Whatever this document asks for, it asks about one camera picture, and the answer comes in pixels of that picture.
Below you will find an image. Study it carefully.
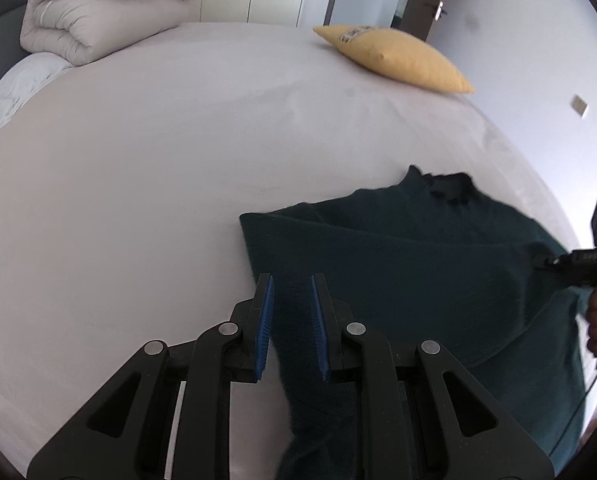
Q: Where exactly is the yellow pillow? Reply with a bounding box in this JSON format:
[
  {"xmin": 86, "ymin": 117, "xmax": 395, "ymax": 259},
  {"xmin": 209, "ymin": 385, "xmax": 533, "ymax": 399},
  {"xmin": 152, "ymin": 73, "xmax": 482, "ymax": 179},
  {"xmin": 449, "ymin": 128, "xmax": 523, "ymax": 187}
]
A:
[{"xmin": 312, "ymin": 25, "xmax": 475, "ymax": 94}]

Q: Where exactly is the upper wall socket plate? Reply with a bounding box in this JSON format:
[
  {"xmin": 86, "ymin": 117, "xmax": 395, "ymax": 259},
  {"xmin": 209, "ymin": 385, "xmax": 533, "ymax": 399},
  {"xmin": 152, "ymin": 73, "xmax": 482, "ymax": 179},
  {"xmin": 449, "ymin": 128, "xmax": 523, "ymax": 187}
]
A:
[{"xmin": 571, "ymin": 94, "xmax": 589, "ymax": 119}]

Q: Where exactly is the white bed sheet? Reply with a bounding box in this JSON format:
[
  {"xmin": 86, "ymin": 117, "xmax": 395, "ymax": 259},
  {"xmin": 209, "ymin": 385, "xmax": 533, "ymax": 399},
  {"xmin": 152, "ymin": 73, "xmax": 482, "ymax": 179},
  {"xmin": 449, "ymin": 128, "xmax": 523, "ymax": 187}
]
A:
[{"xmin": 0, "ymin": 23, "xmax": 577, "ymax": 471}]

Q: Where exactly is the folded beige comforter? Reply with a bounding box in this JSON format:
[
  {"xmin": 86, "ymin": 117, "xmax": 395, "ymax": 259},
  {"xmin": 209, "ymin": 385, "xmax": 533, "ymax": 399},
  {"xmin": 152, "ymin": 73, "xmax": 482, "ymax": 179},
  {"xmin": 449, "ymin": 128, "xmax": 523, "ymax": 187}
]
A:
[{"xmin": 20, "ymin": 0, "xmax": 194, "ymax": 66}]

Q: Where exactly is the dark green knit sweater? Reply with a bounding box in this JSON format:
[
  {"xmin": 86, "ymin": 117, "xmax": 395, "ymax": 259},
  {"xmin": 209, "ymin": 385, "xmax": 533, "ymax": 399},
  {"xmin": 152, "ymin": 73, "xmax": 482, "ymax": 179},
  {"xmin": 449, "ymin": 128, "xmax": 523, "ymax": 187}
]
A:
[{"xmin": 240, "ymin": 168, "xmax": 589, "ymax": 479}]

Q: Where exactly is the white pillow at bed edge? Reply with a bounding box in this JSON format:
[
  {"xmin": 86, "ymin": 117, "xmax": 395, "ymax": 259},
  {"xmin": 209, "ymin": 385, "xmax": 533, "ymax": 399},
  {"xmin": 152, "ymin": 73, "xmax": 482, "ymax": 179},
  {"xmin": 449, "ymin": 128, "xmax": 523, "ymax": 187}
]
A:
[{"xmin": 0, "ymin": 52, "xmax": 74, "ymax": 129}]

